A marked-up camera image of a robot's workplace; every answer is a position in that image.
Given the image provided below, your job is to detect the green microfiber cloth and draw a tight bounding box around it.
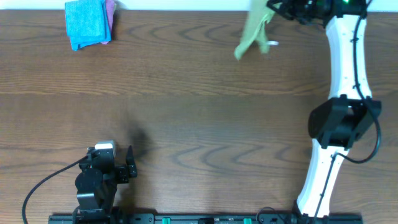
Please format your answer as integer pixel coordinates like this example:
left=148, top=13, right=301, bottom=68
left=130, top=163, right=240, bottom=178
left=234, top=0, right=275, bottom=60

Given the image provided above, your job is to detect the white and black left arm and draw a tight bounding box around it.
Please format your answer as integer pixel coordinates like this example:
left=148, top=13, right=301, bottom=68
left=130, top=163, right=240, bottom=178
left=72, top=141, right=137, bottom=223

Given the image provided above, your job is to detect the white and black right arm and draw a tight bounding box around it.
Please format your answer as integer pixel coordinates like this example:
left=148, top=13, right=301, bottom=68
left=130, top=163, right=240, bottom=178
left=267, top=0, right=382, bottom=223

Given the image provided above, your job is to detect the white cloth label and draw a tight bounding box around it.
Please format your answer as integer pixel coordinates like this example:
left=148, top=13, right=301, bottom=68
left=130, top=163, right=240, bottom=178
left=267, top=40, right=279, bottom=46

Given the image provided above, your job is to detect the blue folded cloth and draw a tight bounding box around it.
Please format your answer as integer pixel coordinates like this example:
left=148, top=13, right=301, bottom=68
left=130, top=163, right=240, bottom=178
left=65, top=0, right=114, bottom=51

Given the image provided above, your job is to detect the pink folded cloth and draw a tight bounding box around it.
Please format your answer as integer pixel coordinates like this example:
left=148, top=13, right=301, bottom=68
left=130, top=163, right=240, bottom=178
left=102, top=0, right=116, bottom=45

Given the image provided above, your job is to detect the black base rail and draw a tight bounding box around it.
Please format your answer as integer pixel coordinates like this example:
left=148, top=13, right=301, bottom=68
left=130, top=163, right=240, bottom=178
left=48, top=213, right=364, bottom=224

